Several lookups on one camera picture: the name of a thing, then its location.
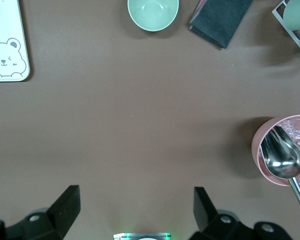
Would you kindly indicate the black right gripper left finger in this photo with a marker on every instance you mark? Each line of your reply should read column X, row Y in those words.
column 55, row 220

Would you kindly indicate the pink folded cloth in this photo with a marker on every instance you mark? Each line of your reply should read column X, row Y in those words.
column 198, row 6

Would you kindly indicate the pink bowl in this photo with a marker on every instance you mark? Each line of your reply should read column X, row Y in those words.
column 258, row 140

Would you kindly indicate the metal scoop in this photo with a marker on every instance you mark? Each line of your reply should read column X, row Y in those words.
column 282, row 160

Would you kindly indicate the brown table cover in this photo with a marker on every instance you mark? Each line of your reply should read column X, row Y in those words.
column 140, row 125

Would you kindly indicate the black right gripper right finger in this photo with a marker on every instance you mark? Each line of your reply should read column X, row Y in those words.
column 215, row 225

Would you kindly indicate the light green bowl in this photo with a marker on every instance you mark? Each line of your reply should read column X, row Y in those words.
column 152, row 15

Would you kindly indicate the clear ice cube pile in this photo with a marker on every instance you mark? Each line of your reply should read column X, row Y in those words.
column 296, row 132

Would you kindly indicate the dark grey folded cloth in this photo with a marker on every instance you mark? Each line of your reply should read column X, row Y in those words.
column 220, row 22

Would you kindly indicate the cream bear print tray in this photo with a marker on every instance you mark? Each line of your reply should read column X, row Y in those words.
column 7, row 25

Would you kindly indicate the pale green cup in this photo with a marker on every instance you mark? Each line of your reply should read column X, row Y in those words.
column 297, row 15

